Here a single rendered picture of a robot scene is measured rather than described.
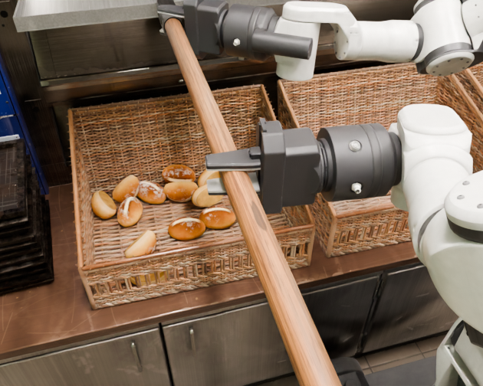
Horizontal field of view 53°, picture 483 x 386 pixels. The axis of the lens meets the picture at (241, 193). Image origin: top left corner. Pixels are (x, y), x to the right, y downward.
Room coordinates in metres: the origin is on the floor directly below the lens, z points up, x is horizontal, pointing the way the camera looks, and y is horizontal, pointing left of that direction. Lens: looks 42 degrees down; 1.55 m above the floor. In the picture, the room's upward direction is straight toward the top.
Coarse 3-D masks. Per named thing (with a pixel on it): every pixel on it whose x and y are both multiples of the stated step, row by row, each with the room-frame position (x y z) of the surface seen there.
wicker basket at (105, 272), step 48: (240, 96) 1.21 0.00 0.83; (96, 144) 1.09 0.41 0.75; (144, 144) 1.12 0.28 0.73; (240, 144) 1.18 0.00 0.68; (96, 240) 0.87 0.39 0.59; (192, 240) 0.87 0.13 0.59; (240, 240) 0.74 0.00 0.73; (288, 240) 0.78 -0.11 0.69; (96, 288) 0.66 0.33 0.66; (144, 288) 0.69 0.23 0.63; (192, 288) 0.71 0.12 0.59
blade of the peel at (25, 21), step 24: (24, 0) 1.00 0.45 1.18; (48, 0) 1.00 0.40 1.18; (72, 0) 1.00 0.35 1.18; (96, 0) 1.00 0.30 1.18; (120, 0) 1.00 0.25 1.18; (144, 0) 1.00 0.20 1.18; (240, 0) 0.96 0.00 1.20; (264, 0) 0.98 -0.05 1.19; (288, 0) 0.99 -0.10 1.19; (24, 24) 0.85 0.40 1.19; (48, 24) 0.87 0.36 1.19; (72, 24) 0.88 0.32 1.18
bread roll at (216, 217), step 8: (208, 208) 0.94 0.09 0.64; (216, 208) 0.94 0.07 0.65; (224, 208) 0.94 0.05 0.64; (200, 216) 0.93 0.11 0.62; (208, 216) 0.92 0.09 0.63; (216, 216) 0.92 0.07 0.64; (224, 216) 0.92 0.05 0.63; (232, 216) 0.93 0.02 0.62; (208, 224) 0.91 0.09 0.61; (216, 224) 0.90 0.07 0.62; (224, 224) 0.91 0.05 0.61
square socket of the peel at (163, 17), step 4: (160, 0) 0.92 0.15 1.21; (164, 0) 0.92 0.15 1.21; (168, 0) 0.92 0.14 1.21; (172, 0) 0.92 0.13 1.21; (156, 4) 0.91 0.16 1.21; (160, 4) 0.90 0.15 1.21; (164, 4) 0.90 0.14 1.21; (168, 4) 0.90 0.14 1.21; (172, 4) 0.90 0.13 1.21; (160, 16) 0.87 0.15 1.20; (164, 16) 0.84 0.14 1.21; (168, 16) 0.84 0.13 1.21; (172, 16) 0.84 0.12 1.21; (160, 20) 0.87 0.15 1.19; (164, 20) 0.83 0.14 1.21; (180, 20) 0.84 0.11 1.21; (164, 24) 0.83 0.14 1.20; (164, 28) 0.83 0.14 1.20; (164, 32) 0.83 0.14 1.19
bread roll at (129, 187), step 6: (126, 180) 1.02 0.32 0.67; (132, 180) 1.02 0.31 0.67; (138, 180) 1.04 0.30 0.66; (120, 186) 1.01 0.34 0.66; (126, 186) 1.01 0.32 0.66; (132, 186) 1.01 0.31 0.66; (138, 186) 1.02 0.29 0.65; (114, 192) 1.01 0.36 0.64; (120, 192) 1.00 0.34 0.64; (126, 192) 1.00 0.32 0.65; (132, 192) 1.00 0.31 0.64; (114, 198) 1.01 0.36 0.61; (120, 198) 1.00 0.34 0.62
